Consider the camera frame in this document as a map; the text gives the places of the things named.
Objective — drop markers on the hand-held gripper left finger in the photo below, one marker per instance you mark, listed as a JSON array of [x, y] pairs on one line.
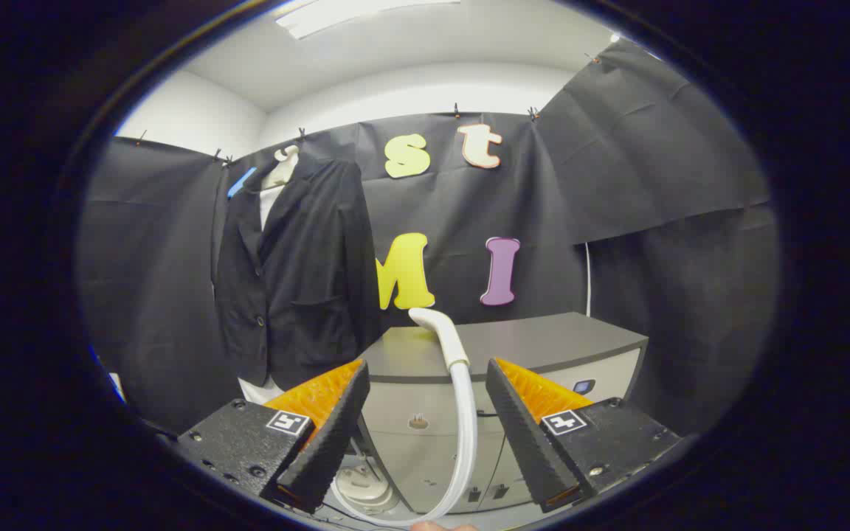
[[329, 450]]

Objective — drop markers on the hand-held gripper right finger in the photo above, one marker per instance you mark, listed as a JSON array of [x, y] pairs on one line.
[[524, 442]]

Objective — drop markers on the white garment steamer base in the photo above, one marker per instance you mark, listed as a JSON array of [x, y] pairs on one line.
[[362, 487]]

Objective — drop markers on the white garment steamer head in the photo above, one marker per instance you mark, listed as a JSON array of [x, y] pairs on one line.
[[448, 335]]

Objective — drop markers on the black suit jacket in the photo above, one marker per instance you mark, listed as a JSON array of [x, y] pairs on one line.
[[307, 280]]

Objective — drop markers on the cabinet lock pad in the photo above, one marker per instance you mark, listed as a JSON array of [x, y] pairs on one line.
[[584, 386]]

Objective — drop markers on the grey cabinet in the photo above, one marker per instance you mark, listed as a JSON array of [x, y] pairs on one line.
[[528, 339]]

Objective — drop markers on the black backdrop cloth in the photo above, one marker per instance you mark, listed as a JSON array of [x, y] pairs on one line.
[[617, 184]]

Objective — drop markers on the white mannequin torso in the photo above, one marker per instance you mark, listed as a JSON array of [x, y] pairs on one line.
[[281, 171]]

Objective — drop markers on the ceiling light panel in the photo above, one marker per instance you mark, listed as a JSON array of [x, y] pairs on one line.
[[336, 11]]

